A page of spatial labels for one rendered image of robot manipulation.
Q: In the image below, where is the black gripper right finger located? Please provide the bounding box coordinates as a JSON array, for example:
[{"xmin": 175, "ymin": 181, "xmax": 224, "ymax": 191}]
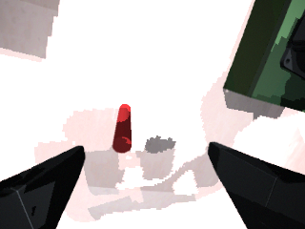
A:
[{"xmin": 208, "ymin": 142, "xmax": 305, "ymax": 229}]

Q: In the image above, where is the red peg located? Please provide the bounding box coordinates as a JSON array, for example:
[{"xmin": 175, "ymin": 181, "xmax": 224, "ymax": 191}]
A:
[{"xmin": 112, "ymin": 104, "xmax": 132, "ymax": 154}]

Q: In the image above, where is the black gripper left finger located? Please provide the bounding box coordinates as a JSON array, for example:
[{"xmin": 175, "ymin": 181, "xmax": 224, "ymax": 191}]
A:
[{"xmin": 0, "ymin": 145, "xmax": 86, "ymax": 229}]

